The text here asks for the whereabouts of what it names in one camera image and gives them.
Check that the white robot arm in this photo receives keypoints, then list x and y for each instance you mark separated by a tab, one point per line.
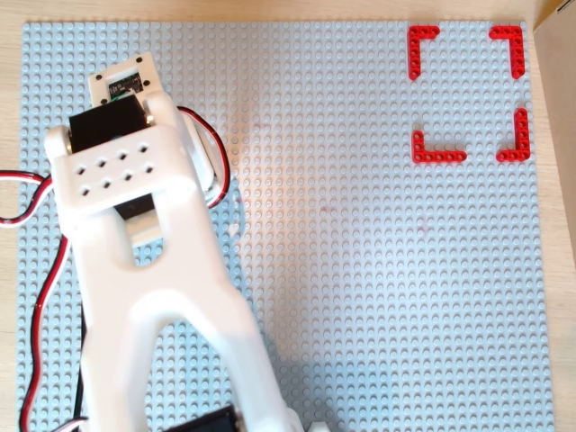
180	292

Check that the grey Lego baseplate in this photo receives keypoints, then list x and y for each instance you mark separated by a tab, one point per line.
360	270

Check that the red L-shaped Lego beam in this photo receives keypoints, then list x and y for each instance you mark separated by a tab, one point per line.
522	135
414	54
518	54
438	156

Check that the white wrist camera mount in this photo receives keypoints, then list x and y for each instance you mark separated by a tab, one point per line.
135	72

